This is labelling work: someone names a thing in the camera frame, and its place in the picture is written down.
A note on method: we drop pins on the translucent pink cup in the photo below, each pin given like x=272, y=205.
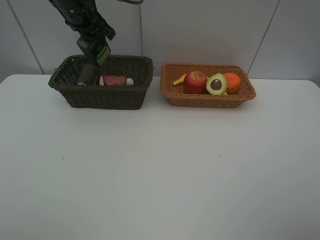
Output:
x=89, y=75

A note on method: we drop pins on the translucent brown cup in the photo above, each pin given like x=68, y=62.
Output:
x=114, y=71

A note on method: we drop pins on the pink bottle white cap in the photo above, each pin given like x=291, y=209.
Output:
x=130, y=81

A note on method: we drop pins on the dark green pump bottle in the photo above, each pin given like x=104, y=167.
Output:
x=95, y=49

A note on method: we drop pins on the yellow banana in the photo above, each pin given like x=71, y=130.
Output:
x=180, y=80

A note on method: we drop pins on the orange tangerine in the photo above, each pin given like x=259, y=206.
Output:
x=233, y=82

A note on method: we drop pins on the halved avocado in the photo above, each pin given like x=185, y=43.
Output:
x=216, y=84

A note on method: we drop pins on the light brown wicker basket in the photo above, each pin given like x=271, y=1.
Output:
x=175, y=95

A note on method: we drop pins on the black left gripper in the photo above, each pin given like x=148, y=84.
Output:
x=82, y=16

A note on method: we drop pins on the red apple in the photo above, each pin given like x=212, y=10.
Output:
x=194, y=83

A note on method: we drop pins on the dark brown wicker basket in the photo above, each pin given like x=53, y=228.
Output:
x=138, y=68

